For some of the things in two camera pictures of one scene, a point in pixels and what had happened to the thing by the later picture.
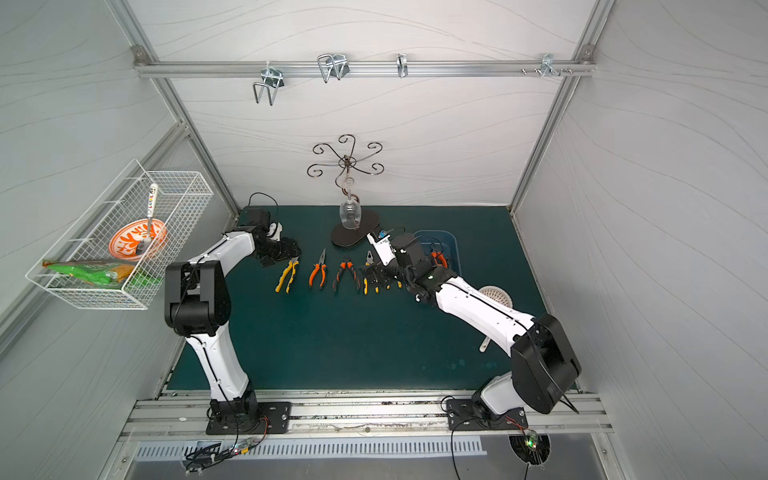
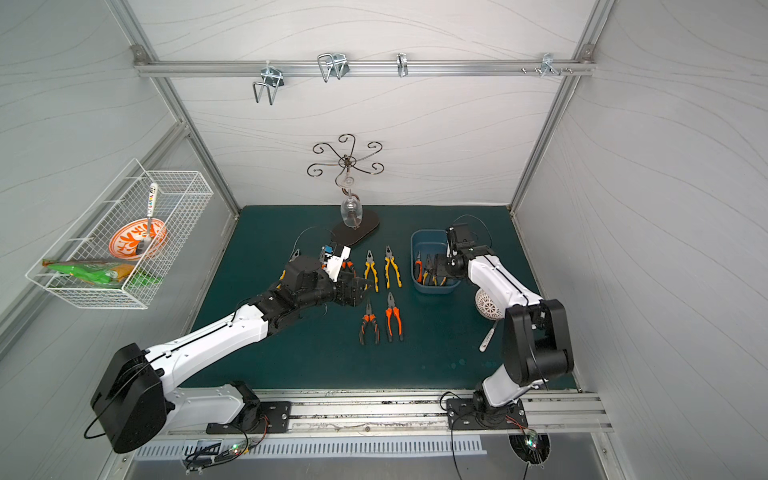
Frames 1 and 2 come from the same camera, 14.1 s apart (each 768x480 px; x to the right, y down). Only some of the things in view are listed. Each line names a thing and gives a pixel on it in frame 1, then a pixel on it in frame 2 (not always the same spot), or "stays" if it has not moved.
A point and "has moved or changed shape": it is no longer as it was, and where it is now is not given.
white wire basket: [123, 249] stays
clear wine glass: [350, 213] stays
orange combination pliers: [440, 259] has moved or changed shape
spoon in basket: [146, 242] stays
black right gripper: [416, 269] -> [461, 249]
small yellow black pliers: [368, 267] stays
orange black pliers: [349, 264] stays
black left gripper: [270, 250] -> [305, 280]
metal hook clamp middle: [333, 64] stays
